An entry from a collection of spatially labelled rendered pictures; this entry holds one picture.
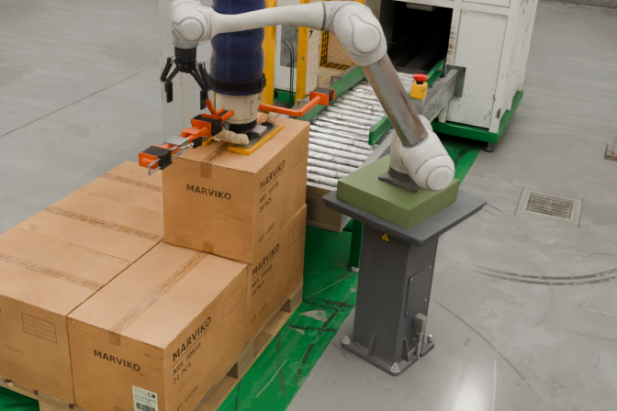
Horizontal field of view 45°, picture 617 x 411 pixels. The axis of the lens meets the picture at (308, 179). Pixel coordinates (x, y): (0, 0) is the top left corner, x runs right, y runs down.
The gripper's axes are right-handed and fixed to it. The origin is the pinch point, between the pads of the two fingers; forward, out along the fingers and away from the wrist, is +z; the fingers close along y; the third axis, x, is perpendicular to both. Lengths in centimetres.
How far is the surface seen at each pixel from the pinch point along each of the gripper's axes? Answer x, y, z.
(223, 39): -30.7, 1.7, -15.3
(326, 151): -134, -7, 69
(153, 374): 50, -16, 79
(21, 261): 28, 57, 67
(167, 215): -9, 15, 54
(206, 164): -10.0, -2.3, 27.9
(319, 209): -76, -26, 72
